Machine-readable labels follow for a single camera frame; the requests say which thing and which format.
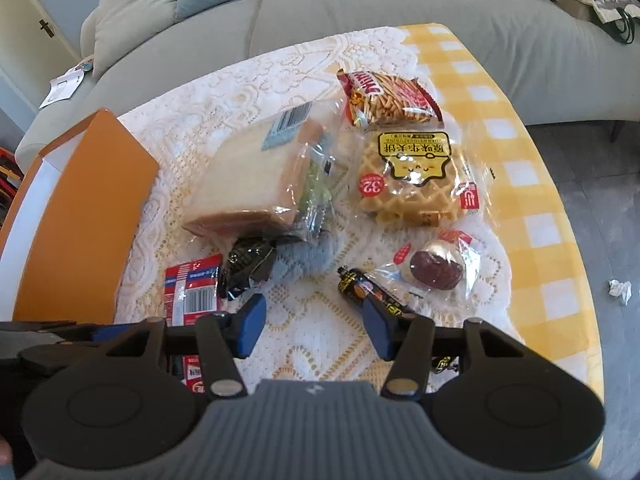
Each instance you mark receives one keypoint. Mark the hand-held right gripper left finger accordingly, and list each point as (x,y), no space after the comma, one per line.
(252,324)

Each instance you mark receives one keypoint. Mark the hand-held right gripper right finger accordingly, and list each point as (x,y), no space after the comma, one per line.
(377,331)

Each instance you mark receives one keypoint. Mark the black sausage stick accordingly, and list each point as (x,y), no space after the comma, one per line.
(357,285)

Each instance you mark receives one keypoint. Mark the small black packet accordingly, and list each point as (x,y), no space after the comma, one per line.
(245,260)

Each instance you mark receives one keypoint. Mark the red barcode packet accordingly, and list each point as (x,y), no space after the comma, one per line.
(192,290)

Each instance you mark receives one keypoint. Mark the clear packet with red date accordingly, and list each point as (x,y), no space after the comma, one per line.
(435,267)

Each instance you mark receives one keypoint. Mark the orange cardboard box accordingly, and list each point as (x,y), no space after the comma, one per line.
(85,220)

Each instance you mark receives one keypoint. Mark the waffle packet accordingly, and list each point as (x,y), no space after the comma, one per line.
(400,195)

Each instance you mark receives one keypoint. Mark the sandwich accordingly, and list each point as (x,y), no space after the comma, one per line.
(245,185)

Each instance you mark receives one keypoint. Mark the red stick snack bag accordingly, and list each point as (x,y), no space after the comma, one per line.
(390,97)

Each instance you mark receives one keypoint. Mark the red stool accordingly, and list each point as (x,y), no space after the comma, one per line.
(7,175)

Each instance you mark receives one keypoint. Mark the white lace tablecloth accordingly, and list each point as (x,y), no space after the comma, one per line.
(225,95)

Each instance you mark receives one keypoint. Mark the crumpled white tissue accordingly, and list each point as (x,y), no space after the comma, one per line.
(620,291)

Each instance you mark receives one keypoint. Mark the white papers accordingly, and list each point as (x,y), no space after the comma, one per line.
(62,85)

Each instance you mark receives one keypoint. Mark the beige cushion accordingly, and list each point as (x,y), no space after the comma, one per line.
(135,25)

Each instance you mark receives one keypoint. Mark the grey sofa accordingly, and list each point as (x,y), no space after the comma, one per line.
(400,5)

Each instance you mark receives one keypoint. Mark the cream cabinet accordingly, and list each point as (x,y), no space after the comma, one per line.
(30,5)

